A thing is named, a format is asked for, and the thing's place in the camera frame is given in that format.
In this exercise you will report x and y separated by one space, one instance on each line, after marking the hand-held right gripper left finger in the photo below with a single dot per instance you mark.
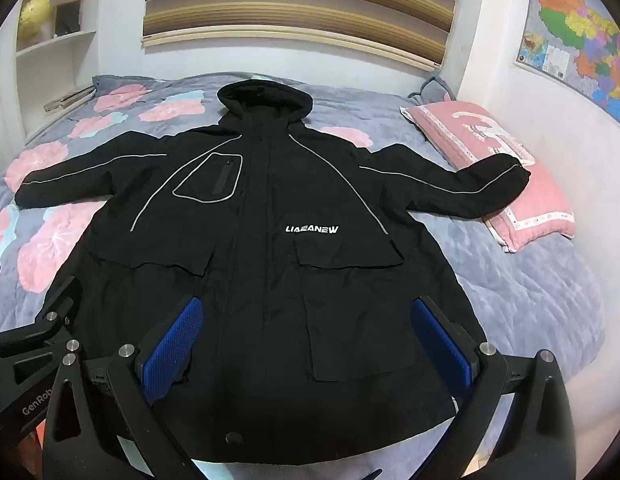
167 350

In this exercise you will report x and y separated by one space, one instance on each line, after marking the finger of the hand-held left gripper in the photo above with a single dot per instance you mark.
60 305

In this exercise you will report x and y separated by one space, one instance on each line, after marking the striped window blind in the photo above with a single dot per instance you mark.
300 10

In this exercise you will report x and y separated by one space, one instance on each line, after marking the colourful wall map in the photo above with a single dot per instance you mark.
574 35

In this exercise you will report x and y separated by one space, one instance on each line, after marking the grey pillow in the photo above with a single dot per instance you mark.
434 91

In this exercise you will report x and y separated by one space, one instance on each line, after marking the black hooded jacket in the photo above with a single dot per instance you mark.
255 260

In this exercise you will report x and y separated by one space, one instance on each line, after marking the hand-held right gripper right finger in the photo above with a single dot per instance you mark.
442 347

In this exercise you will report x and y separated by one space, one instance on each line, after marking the grey floral blanket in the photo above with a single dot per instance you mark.
514 285

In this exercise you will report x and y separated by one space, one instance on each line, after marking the pink pillow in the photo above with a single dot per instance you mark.
489 140

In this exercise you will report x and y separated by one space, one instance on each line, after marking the stack of magazines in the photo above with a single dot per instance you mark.
70 99

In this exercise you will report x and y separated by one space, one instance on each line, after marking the white bookshelf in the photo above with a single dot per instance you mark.
85 55

